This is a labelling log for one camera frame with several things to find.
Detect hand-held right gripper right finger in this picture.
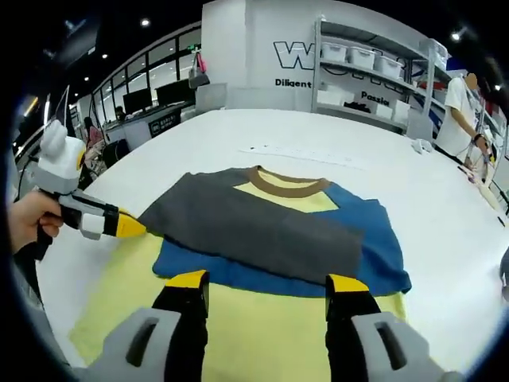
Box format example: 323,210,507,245
324,273,467,382

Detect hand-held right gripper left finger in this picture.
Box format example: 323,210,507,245
70,269,211,382

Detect yellow garment grey blue sleeves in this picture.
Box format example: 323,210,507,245
69,165,413,382

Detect person's left hand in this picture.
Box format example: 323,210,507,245
7,193,64,256

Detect black computer monitor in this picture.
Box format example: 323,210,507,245
154,79,197,106
122,88,154,115

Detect black cabinet white label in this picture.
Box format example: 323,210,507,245
148,111,182,138

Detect black hanging banner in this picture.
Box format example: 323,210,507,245
39,14,101,69

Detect grey chair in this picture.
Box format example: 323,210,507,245
196,82,229,113
406,115,435,142

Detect grey hanging handbag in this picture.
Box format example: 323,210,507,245
187,51,212,90

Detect grey curved tool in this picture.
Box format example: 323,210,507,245
499,248,509,290

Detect beige flat board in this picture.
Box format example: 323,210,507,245
456,164,503,211

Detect white shelf box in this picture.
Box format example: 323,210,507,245
317,90,356,109
390,99,411,123

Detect grey metal shelving unit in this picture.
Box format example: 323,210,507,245
311,18,451,133

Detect white storage bin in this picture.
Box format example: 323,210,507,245
375,55,403,77
321,41,348,63
348,47,375,69

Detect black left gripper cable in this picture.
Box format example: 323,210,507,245
14,156,41,193

